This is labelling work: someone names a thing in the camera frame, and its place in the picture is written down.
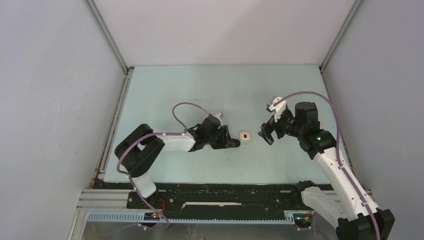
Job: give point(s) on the beige earbud charging case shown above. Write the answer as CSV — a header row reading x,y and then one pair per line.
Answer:
x,y
245,136

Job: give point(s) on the aluminium frame post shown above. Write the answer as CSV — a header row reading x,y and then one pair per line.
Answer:
x,y
355,8
106,33

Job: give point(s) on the aluminium frame post left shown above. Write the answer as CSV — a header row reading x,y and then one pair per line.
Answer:
x,y
106,33

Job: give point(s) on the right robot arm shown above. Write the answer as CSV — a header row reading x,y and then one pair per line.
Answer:
x,y
355,216

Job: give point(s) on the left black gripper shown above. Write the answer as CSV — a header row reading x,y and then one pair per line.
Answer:
x,y
225,141

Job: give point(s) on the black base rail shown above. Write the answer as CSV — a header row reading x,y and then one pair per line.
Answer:
x,y
224,202

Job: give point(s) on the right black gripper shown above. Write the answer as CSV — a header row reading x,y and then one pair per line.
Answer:
x,y
268,127

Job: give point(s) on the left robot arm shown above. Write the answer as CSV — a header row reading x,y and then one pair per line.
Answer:
x,y
139,150

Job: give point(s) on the black earbud charging case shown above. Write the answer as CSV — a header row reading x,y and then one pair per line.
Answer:
x,y
235,142

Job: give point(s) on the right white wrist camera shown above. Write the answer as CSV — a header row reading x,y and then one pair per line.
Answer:
x,y
276,105

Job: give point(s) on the aluminium frame post right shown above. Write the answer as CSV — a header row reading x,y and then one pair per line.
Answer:
x,y
355,8

